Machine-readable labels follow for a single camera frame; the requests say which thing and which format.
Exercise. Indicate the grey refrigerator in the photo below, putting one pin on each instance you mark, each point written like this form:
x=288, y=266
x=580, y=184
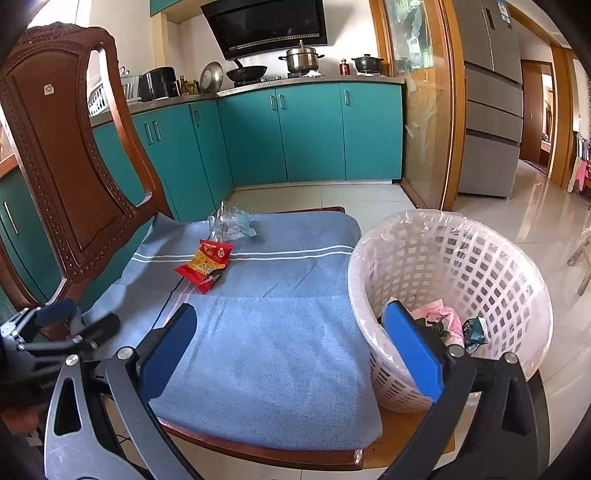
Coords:
x=491, y=115

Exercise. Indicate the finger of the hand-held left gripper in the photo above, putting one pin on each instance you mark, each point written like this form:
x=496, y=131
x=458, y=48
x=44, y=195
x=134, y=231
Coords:
x=55, y=311
x=99, y=331

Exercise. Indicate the red canister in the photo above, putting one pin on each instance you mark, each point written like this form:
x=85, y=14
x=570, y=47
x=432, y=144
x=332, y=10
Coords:
x=345, y=68

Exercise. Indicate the black lidded pot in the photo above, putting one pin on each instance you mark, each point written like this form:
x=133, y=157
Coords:
x=367, y=64

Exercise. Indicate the wooden framed glass door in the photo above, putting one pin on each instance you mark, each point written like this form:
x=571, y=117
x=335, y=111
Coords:
x=425, y=138

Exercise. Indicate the steel pan lid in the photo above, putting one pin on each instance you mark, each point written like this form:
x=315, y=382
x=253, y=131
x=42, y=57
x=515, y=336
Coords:
x=212, y=77

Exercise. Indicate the white dish rack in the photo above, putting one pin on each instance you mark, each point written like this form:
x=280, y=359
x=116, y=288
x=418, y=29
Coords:
x=104, y=94

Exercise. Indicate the white plastic lattice basket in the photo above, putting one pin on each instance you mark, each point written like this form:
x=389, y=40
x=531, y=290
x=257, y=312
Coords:
x=461, y=258

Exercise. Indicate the brown wooden chair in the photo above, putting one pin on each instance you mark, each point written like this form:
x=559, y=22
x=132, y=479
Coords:
x=69, y=161

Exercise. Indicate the hanging pink cloth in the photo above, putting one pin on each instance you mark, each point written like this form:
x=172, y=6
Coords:
x=578, y=175

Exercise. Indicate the clear crumpled plastic wrap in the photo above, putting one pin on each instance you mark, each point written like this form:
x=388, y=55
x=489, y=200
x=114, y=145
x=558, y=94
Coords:
x=231, y=221

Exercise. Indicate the row of condiment bottles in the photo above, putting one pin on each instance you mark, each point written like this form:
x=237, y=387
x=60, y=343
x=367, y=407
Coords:
x=189, y=86

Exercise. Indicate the teal kitchen cabinets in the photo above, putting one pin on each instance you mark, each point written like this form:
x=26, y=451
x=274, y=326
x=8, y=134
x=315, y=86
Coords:
x=314, y=129

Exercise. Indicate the wooden furniture leg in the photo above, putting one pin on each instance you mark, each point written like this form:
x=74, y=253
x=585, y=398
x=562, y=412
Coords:
x=582, y=258

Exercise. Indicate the red snack packet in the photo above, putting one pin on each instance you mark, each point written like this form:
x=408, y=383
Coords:
x=205, y=263

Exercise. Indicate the pink plastic bag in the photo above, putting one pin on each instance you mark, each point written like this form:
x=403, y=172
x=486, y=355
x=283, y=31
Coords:
x=431, y=313

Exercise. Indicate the black air fryer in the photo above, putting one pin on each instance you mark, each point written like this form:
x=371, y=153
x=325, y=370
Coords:
x=157, y=83

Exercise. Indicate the black range hood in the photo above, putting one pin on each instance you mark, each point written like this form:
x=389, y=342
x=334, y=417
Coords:
x=268, y=25

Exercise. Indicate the blue striped towel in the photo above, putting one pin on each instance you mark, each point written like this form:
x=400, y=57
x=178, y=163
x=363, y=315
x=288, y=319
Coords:
x=268, y=332

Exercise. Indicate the green foil wrapper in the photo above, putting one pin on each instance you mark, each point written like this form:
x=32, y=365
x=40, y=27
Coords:
x=474, y=334

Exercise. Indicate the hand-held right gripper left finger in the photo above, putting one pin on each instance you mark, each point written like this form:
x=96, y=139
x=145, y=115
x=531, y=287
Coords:
x=168, y=350

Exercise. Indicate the grey kitchen countertop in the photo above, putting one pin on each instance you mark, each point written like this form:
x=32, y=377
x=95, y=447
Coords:
x=286, y=83

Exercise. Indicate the black wok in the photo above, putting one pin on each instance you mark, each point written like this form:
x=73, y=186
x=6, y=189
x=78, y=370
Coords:
x=247, y=73

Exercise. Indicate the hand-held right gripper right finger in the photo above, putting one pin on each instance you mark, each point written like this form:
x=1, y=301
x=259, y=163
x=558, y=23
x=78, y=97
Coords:
x=411, y=346

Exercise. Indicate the stainless steel pot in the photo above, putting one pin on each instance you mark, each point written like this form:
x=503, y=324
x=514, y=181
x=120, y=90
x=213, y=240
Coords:
x=302, y=59

